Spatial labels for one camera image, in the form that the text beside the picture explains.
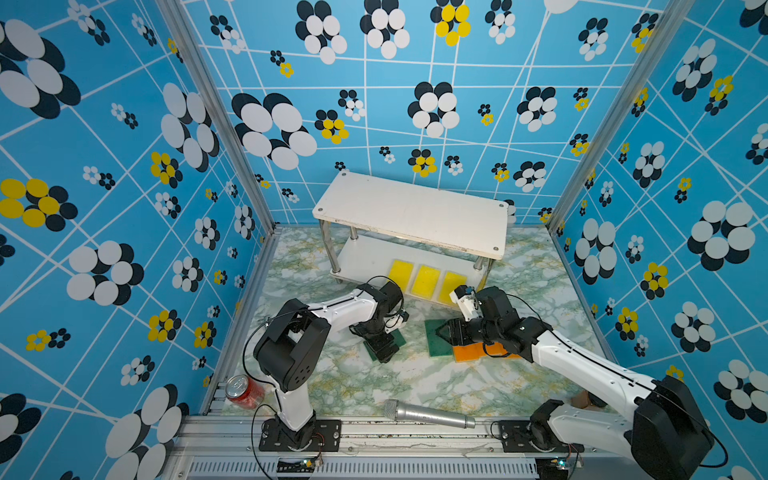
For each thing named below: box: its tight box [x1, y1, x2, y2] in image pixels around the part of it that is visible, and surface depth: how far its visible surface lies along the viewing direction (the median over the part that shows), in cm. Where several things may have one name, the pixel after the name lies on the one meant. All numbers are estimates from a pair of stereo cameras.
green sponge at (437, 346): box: [424, 319, 453, 357], surface depth 88 cm
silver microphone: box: [384, 399, 476, 429], surface depth 76 cm
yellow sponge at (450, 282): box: [438, 271, 468, 305], surface depth 98 cm
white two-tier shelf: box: [312, 171, 509, 288], surface depth 80 cm
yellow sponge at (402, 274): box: [388, 259, 414, 293], surface depth 101 cm
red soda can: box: [225, 374, 265, 410], surface depth 73 cm
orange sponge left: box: [452, 342, 522, 363], surface depth 72 cm
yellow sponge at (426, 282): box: [411, 265, 441, 300], surface depth 96 cm
